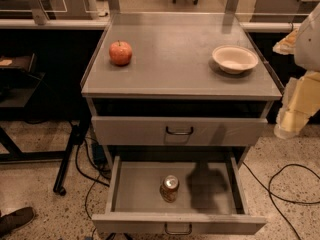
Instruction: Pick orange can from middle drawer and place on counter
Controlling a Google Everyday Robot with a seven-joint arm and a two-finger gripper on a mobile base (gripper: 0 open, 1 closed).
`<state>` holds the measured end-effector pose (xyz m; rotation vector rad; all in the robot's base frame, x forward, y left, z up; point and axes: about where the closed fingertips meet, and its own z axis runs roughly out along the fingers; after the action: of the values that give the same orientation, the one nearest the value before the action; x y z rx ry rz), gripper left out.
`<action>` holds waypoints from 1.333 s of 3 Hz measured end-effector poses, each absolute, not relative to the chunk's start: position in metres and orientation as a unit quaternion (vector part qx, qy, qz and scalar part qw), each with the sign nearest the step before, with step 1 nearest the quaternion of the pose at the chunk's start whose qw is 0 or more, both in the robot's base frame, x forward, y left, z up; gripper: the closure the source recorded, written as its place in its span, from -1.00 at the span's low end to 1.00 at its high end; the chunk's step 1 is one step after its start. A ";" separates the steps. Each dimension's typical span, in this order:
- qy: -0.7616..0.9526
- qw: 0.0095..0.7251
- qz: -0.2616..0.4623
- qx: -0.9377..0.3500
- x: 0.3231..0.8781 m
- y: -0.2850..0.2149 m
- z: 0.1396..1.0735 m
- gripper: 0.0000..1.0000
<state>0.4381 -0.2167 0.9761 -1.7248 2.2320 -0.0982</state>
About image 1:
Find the orange soda can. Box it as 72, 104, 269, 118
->
160, 175, 179, 203

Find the grey open middle drawer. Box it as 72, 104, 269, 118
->
92, 155, 266, 235

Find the black floor cable right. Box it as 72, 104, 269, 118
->
242, 161, 320, 240

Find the grey drawer cabinet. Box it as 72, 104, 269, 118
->
82, 13, 281, 163

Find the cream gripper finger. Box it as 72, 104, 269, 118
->
273, 29, 298, 55
274, 71, 320, 139

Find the black metal table frame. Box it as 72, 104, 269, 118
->
0, 53, 90, 197

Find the white horizontal rail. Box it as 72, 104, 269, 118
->
0, 19, 301, 33

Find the red apple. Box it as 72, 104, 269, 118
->
109, 40, 132, 66

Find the grey top drawer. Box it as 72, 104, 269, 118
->
92, 116, 267, 146

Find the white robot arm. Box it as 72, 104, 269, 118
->
273, 5, 320, 139

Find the dark shoe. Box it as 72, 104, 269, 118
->
0, 207, 35, 237

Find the black floor cable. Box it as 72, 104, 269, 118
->
242, 161, 320, 240
74, 137, 112, 240

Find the black floor cable left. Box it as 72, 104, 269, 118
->
74, 137, 112, 240

